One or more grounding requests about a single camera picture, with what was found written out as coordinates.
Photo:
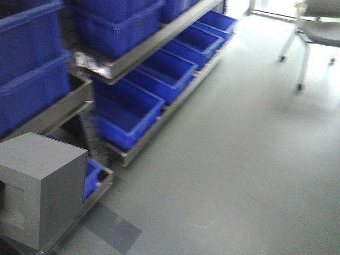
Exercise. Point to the gray square hollow base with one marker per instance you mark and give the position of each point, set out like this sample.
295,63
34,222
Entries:
42,186

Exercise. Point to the blue bin on distant rack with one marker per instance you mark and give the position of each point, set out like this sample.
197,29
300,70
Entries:
194,45
115,27
164,75
125,111

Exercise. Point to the distant steel bin rack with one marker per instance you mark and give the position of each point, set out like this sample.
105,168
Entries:
80,104

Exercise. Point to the gray rolling chair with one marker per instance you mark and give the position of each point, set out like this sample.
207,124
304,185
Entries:
311,29

